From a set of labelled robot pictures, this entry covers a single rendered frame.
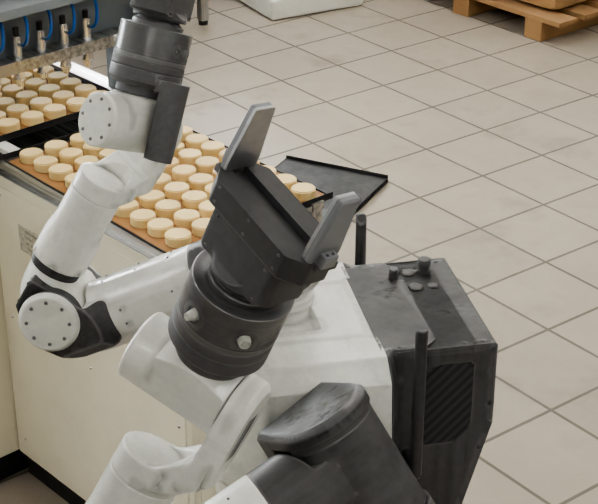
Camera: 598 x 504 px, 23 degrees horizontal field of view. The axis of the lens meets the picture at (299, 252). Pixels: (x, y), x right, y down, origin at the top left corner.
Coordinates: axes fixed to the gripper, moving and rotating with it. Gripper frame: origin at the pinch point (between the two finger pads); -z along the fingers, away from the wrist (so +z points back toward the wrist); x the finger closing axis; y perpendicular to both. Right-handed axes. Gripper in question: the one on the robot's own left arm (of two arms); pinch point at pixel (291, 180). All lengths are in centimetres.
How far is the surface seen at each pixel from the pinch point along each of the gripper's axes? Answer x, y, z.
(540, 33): 241, 447, 218
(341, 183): 185, 277, 221
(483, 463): 49, 190, 179
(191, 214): 90, 97, 108
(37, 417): 111, 98, 192
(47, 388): 110, 97, 180
